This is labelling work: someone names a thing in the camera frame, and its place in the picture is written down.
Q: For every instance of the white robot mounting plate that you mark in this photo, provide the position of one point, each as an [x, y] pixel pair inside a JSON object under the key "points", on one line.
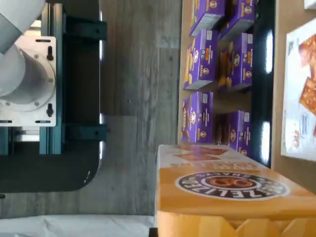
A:
{"points": [[24, 116]]}

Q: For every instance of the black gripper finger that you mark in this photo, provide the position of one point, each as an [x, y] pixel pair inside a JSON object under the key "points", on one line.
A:
{"points": [[153, 233]]}

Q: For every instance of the black cart base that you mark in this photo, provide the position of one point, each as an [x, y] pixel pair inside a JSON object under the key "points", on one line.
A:
{"points": [[79, 81]]}

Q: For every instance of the purple snack box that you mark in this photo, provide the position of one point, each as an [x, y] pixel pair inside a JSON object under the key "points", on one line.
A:
{"points": [[234, 130], [237, 64], [209, 12], [202, 59], [198, 118], [239, 14]]}

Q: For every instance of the aluminium extrusion robot stand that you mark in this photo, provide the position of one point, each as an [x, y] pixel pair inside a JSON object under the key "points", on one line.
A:
{"points": [[53, 140]]}

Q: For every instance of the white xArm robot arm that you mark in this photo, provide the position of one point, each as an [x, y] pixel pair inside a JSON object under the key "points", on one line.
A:
{"points": [[19, 74]]}

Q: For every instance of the black metal shelf frame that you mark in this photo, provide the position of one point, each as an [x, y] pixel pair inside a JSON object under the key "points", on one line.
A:
{"points": [[259, 74]]}

